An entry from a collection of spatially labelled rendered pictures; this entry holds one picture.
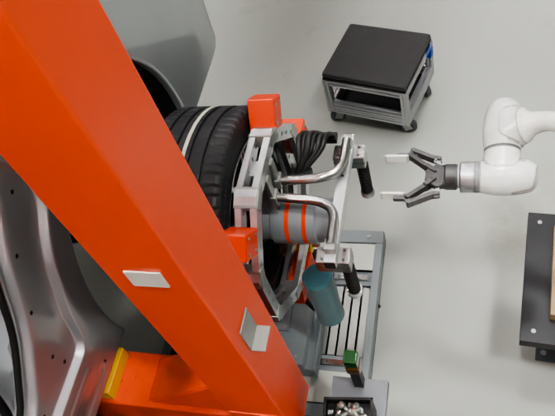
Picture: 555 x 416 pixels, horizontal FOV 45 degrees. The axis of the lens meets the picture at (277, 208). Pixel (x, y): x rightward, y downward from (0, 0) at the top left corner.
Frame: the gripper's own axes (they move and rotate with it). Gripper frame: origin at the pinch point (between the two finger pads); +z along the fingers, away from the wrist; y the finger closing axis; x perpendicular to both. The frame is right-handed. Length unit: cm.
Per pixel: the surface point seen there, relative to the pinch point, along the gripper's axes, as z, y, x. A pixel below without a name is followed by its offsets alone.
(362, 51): 25, 107, -49
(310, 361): 32, -32, -68
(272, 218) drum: 29.4, -20.7, 7.9
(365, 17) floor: 35, 171, -83
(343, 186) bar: 8.9, -14.7, 14.9
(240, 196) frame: 31, -28, 29
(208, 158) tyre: 40, -21, 35
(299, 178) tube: 20.4, -14.4, 18.1
